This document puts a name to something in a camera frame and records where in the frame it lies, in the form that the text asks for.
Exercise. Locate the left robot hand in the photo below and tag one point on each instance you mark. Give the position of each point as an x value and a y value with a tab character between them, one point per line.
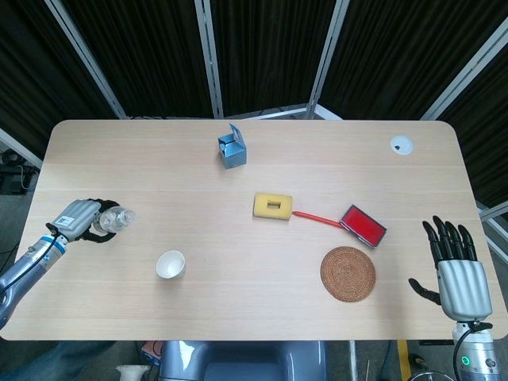
75	216

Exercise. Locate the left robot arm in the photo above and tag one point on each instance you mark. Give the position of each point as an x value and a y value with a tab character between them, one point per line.
28	266

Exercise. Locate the grey metal partition floor rail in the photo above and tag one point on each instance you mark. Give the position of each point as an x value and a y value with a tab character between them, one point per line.
278	112

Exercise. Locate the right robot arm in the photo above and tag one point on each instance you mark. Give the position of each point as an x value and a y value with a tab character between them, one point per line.
476	353

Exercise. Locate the round woven rattan coaster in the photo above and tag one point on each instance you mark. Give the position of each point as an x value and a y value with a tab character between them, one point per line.
348	274

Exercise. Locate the grey blue robot torso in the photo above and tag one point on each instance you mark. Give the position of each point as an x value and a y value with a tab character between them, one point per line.
238	361

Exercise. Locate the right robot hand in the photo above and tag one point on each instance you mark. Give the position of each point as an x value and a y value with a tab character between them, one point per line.
462	282

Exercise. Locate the red pen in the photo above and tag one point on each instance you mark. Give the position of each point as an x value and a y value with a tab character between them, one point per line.
317	218

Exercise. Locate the white paper cup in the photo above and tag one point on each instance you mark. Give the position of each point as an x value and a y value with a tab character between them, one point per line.
170	265

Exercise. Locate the open blue cardboard box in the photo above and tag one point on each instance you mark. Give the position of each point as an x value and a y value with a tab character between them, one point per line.
236	156

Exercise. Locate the yellow sponge with hole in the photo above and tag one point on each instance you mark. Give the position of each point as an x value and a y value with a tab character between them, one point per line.
262	208

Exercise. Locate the grey metal partition post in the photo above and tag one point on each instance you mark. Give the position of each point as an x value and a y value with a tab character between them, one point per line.
327	59
464	67
87	63
210	59

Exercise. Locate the red ink pad case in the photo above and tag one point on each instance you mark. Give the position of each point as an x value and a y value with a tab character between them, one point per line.
363	226

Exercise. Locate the clear plastic water bottle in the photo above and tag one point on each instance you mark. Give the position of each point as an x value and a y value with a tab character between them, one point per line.
119	218

